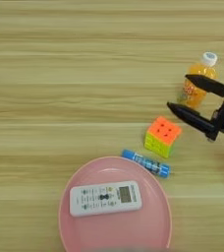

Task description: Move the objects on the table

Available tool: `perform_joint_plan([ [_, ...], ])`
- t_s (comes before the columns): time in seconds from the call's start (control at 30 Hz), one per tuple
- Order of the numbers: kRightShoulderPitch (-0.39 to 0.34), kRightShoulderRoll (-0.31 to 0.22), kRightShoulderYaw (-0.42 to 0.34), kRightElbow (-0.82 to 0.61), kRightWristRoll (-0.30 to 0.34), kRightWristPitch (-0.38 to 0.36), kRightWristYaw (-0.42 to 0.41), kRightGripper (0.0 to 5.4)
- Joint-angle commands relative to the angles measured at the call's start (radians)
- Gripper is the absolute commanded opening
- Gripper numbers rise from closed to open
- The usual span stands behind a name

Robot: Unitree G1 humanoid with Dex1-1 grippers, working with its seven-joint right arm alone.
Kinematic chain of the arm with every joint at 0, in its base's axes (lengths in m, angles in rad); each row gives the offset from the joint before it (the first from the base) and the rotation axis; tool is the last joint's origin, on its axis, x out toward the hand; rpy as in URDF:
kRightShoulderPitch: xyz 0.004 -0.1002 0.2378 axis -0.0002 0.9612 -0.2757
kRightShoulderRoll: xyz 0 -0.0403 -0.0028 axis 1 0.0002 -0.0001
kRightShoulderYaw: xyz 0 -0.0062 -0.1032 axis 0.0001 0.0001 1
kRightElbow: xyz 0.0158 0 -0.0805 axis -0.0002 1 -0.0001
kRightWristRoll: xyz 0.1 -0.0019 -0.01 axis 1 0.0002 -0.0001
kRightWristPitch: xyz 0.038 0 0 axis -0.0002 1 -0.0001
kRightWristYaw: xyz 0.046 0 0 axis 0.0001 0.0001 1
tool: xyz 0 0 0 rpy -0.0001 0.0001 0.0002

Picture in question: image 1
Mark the white remote control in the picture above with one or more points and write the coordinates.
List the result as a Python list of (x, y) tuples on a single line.
[(100, 198)]

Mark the orange juice bottle white cap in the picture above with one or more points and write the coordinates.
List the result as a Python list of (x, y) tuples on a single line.
[(199, 69)]

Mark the pink round plate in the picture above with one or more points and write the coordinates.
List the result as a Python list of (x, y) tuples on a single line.
[(117, 233)]

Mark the orange yellow puzzle cube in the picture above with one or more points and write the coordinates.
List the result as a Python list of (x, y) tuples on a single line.
[(163, 134)]

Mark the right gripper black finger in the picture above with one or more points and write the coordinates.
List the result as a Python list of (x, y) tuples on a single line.
[(192, 118), (209, 84)]

